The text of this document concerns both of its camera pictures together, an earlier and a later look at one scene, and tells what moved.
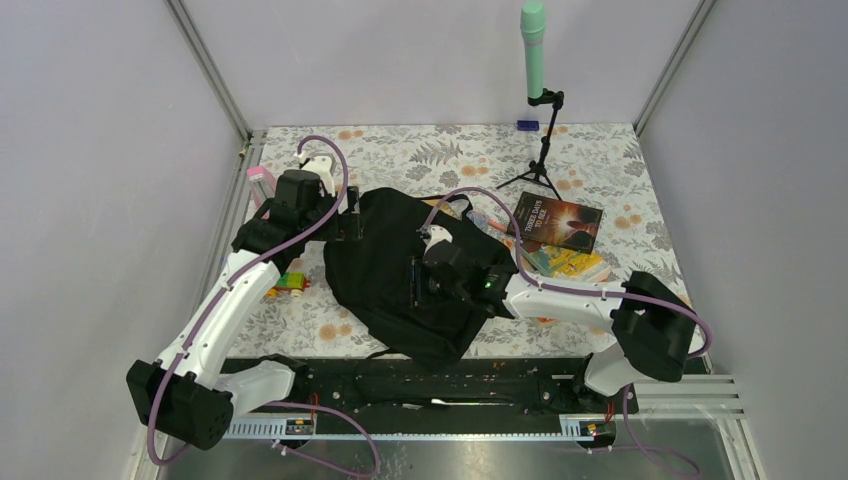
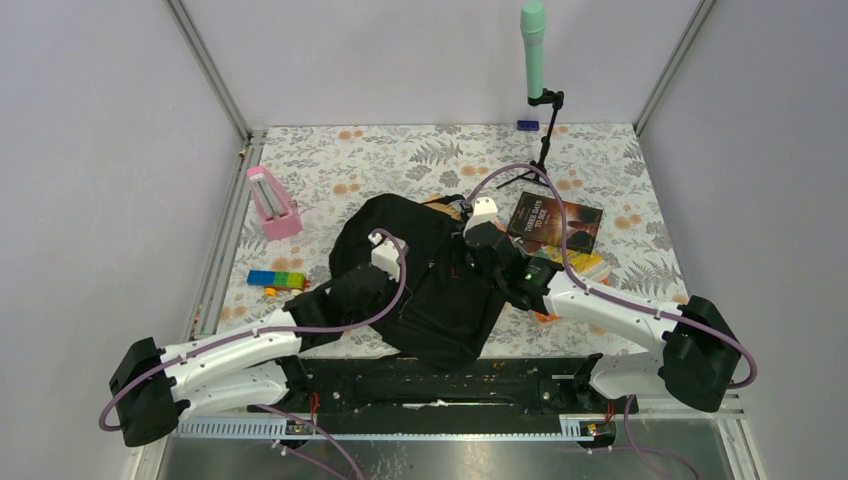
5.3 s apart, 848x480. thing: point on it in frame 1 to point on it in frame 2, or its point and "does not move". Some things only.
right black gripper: x=418 y=293 to x=465 y=228
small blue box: x=527 y=125 does not move
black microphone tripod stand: x=538 y=170 does not move
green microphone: x=533 y=25 does not move
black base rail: x=361 y=388 does not move
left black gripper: x=345 y=226 to x=394 y=273
